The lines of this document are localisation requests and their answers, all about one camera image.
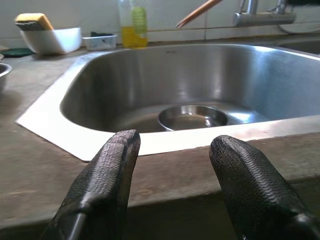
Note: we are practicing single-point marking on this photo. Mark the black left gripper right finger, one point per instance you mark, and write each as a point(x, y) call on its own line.
point(252, 190)

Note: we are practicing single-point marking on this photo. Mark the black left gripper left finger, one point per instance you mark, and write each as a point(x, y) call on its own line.
point(105, 180)

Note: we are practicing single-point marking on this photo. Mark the wooden chopstick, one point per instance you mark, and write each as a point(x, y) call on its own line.
point(200, 9)
point(200, 13)

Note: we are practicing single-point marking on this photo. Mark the stainless steel kitchen sink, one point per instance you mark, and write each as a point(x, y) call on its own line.
point(150, 82)

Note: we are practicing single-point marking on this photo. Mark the small steel bowl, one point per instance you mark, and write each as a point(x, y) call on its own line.
point(192, 117)

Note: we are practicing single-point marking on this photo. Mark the small white plastic tray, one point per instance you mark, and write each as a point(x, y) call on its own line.
point(100, 43)

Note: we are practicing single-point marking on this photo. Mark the dark scouring pad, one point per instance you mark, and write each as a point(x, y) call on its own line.
point(100, 34)

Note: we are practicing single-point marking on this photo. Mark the large steel bowl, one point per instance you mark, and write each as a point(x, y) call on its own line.
point(3, 75)

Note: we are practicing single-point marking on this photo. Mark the white sponge holder bowl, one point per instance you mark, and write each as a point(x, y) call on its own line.
point(55, 40)

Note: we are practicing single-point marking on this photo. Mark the yellow dish soap bottle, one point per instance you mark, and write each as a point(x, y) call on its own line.
point(133, 27)

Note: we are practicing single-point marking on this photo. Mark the green scouring pad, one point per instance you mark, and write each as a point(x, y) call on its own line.
point(15, 52)

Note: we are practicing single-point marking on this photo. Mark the steel gooseneck faucet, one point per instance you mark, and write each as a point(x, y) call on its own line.
point(265, 18)

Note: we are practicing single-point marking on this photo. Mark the yellow dish sponge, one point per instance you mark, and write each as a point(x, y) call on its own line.
point(35, 20)

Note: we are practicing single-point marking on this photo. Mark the slim steel faucet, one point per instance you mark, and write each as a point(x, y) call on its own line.
point(281, 5)

